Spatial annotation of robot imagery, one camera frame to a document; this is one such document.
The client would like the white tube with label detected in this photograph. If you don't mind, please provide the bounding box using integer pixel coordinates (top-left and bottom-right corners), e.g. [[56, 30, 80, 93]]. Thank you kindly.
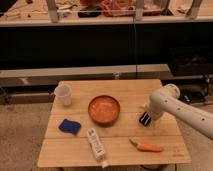
[[86, 128, 109, 169]]

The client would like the orange bowl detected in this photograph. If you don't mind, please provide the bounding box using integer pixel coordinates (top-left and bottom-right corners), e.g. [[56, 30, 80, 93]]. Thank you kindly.
[[88, 95, 120, 124]]

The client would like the grey metal bench rail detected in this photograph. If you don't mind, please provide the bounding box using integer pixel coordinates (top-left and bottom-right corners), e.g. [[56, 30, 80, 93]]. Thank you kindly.
[[0, 64, 169, 87]]

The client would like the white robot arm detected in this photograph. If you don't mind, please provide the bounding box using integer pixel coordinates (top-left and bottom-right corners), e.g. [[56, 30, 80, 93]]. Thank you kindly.
[[143, 84, 213, 140]]

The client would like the wooden folding table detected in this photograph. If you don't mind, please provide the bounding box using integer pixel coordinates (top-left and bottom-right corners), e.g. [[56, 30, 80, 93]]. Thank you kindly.
[[38, 79, 190, 167]]

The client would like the clear plastic cup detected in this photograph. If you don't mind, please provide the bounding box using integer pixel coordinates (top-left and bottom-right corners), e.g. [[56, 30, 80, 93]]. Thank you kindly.
[[54, 85, 71, 106]]

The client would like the black white striped eraser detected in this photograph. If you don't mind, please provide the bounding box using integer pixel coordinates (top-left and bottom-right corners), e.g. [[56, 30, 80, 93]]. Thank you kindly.
[[139, 112, 151, 127]]

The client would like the orange carrot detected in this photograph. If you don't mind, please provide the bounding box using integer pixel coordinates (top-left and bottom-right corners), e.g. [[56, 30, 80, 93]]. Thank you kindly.
[[130, 139, 163, 152]]

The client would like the blue folded cloth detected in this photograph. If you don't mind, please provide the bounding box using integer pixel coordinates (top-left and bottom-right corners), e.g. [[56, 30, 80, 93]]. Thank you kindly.
[[59, 119, 81, 135]]

